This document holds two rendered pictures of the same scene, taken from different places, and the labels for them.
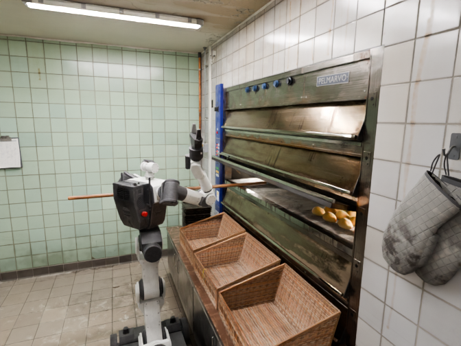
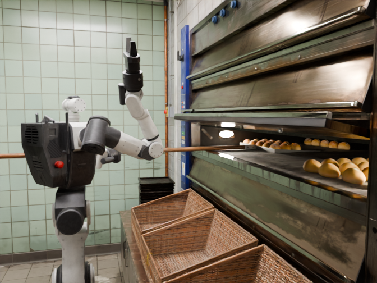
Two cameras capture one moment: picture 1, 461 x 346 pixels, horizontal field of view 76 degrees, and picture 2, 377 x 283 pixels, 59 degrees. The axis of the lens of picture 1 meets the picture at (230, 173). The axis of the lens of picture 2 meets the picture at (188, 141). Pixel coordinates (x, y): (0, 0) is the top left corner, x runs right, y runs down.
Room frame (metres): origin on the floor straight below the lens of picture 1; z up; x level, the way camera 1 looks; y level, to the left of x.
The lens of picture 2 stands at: (0.36, -0.18, 1.43)
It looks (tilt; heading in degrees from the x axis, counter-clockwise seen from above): 5 degrees down; 6
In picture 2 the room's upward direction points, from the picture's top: straight up
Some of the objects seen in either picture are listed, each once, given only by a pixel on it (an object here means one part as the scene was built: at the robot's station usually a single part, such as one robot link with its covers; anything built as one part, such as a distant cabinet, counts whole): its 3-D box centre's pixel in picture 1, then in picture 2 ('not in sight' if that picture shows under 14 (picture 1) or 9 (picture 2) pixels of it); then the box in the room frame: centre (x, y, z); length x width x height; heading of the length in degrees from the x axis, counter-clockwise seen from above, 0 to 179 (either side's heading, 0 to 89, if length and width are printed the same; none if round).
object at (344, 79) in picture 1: (273, 91); (245, 8); (2.21, -0.30, 1.99); 1.80 x 0.08 x 0.21; 21
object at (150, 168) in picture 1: (149, 169); (74, 107); (1.93, 0.53, 1.47); 0.10 x 0.07 x 0.09; 56
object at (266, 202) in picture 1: (268, 204); (242, 164); (2.21, -0.30, 1.16); 1.80 x 0.06 x 0.04; 21
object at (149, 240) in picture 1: (150, 241); (71, 207); (1.85, 0.52, 1.00); 0.28 x 0.13 x 0.18; 22
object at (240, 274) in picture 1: (233, 265); (193, 250); (2.08, -0.03, 0.72); 0.56 x 0.49 x 0.28; 22
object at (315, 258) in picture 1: (265, 222); (238, 190); (2.20, -0.28, 1.02); 1.79 x 0.11 x 0.19; 21
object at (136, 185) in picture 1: (143, 200); (63, 150); (1.88, 0.57, 1.27); 0.34 x 0.30 x 0.36; 56
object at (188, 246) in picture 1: (210, 236); (169, 217); (2.63, 0.18, 0.72); 0.56 x 0.49 x 0.28; 21
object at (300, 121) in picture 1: (269, 119); (240, 45); (2.20, -0.28, 1.80); 1.79 x 0.11 x 0.19; 21
